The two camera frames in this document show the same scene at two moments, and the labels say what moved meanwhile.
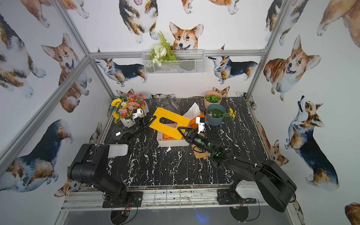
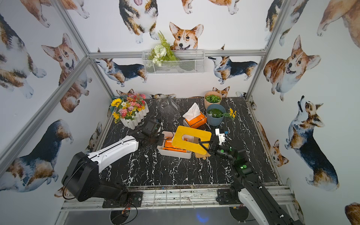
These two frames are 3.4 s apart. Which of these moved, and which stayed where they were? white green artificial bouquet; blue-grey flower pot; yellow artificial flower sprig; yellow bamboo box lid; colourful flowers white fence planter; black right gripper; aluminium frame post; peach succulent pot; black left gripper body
Moved: black left gripper body; yellow bamboo box lid; black right gripper
Stayed: white green artificial bouquet; aluminium frame post; blue-grey flower pot; colourful flowers white fence planter; peach succulent pot; yellow artificial flower sprig
